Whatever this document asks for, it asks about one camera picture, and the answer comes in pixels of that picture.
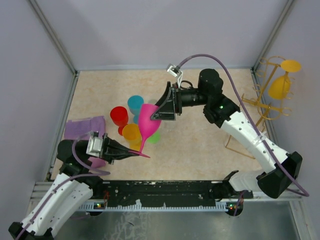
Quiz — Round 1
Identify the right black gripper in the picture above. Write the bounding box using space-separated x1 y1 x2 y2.
150 81 209 121

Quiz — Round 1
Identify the orange wine glass front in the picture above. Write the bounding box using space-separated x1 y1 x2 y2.
122 123 142 151

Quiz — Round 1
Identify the orange wine glass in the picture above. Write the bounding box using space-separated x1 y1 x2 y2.
122 123 142 151
268 59 302 100

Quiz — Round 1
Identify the blue plastic wine glass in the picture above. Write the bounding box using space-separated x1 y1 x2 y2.
127 95 144 124

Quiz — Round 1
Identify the pink plastic wine glass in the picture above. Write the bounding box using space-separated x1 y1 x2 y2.
129 103 162 158

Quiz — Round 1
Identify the red plastic wine glass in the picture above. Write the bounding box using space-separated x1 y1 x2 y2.
110 106 129 136

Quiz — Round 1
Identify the green plastic wine glass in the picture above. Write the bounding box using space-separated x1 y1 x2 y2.
147 131 161 144

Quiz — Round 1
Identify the orange wine glass back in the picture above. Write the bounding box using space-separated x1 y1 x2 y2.
268 59 302 100

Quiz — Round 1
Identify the clear wine glass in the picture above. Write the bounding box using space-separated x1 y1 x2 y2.
148 99 157 105

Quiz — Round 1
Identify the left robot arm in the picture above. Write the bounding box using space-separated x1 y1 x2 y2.
8 131 141 240

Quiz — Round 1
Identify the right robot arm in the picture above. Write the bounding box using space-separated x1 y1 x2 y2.
150 68 303 199

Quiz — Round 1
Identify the purple printed cloth bag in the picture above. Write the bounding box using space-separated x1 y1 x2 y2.
64 115 106 169

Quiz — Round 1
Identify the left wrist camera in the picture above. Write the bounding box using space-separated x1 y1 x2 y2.
86 131 103 158

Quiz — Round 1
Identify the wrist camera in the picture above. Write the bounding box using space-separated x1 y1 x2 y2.
166 63 183 88
86 131 103 158

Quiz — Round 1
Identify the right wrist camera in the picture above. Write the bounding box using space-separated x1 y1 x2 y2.
166 63 183 88

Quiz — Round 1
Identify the white toothed cable duct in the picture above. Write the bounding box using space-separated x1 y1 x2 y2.
76 201 228 213

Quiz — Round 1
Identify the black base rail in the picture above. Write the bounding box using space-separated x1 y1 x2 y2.
91 180 240 208

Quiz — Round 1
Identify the gold wire glass rack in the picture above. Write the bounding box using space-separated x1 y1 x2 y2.
223 56 296 160

